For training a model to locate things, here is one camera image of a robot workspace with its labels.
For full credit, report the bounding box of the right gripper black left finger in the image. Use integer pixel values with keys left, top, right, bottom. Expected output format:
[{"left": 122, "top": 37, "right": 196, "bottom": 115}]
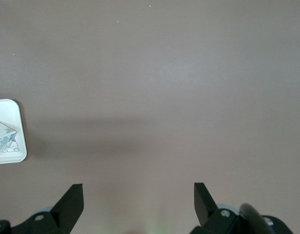
[{"left": 10, "top": 183, "right": 85, "bottom": 234}]

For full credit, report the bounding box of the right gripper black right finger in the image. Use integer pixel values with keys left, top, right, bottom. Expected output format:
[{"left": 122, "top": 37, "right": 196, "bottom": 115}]
[{"left": 190, "top": 182, "right": 241, "bottom": 234}]

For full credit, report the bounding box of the blue white milk carton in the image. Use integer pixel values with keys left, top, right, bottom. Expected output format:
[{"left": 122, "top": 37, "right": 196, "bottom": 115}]
[{"left": 0, "top": 120, "right": 18, "bottom": 155}]

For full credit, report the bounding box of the cream rectangular tray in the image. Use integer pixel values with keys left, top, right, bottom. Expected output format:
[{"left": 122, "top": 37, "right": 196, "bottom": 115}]
[{"left": 0, "top": 98, "right": 28, "bottom": 165}]

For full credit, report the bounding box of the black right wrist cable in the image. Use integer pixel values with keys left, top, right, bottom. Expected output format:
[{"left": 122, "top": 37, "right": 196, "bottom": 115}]
[{"left": 238, "top": 203, "right": 271, "bottom": 234}]

